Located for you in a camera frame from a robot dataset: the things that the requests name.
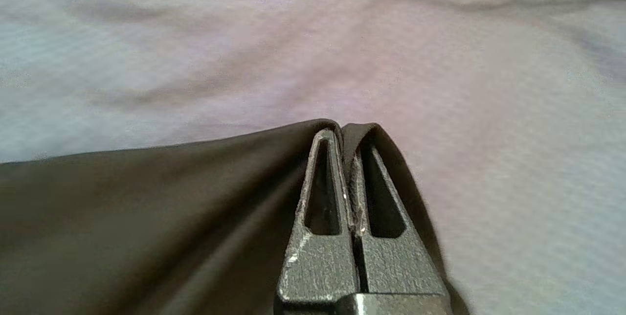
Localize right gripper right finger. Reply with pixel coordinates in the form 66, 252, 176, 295
344, 143, 451, 315

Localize blue bed sheet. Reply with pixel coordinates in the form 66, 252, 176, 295
0, 0, 626, 315

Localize black moon print T-shirt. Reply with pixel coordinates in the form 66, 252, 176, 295
0, 118, 471, 315

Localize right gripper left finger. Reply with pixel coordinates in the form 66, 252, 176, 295
276, 128, 360, 304

